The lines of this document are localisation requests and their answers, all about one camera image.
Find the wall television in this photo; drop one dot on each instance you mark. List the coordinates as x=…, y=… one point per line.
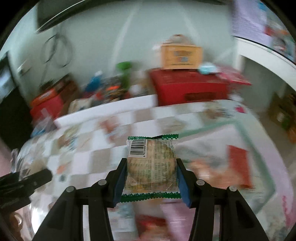
x=52, y=13

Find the floral checkered tablecloth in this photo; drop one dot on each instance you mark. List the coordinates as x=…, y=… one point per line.
x=87, y=147

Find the red gift box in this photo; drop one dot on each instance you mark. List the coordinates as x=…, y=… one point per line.
x=185, y=86

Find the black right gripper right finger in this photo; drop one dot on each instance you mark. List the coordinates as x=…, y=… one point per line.
x=200, y=195

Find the teal rimmed white tray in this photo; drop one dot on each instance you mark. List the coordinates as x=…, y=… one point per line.
x=224, y=155

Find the light blue tissue pack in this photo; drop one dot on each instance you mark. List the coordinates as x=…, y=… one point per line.
x=206, y=68

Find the wall power socket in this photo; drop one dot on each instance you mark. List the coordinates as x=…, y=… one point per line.
x=24, y=67

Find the green edged round cake packet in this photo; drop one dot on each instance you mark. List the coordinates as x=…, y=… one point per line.
x=151, y=168

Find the black refrigerator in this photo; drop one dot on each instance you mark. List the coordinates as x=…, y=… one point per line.
x=16, y=120

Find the purple wall calendar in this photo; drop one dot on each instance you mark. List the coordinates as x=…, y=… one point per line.
x=249, y=21

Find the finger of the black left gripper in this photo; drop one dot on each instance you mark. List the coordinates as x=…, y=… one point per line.
x=16, y=193

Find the red patterned snack packet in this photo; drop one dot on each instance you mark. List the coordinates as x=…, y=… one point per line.
x=238, y=160

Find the yellow cake packet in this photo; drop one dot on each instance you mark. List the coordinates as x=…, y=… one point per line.
x=219, y=179

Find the wooden toy box with handle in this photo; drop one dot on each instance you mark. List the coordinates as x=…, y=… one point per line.
x=178, y=52

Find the green dumbbell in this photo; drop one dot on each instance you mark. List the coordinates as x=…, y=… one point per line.
x=124, y=68

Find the red paper bag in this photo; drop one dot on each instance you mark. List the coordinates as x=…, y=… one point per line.
x=52, y=106

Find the red bow-shaped snack packet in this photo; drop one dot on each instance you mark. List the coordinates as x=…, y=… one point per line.
x=151, y=228

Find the white shelf frame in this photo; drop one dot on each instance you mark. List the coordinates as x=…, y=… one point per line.
x=268, y=71

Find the blue plastic bottle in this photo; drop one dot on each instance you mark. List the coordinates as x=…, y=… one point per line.
x=95, y=82

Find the orange cardboard box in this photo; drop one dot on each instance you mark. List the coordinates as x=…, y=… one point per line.
x=49, y=94

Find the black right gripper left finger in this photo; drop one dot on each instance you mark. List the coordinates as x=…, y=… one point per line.
x=105, y=194

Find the pink snack packet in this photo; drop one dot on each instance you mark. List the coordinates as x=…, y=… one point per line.
x=179, y=219

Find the clear tissue box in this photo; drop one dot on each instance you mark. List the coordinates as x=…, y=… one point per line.
x=44, y=123

